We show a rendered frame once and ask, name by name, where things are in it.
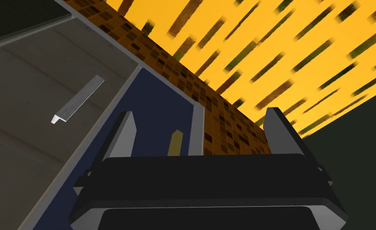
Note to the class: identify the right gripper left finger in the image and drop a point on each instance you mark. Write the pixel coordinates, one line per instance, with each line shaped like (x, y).
(124, 137)

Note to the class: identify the grey-brown cupboard door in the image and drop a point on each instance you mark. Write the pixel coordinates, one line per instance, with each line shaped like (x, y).
(24, 95)

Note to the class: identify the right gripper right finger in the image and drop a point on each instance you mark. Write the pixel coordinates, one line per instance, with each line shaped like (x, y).
(281, 134)

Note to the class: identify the dark blue cupboard door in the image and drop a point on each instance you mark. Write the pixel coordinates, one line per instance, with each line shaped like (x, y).
(152, 111)

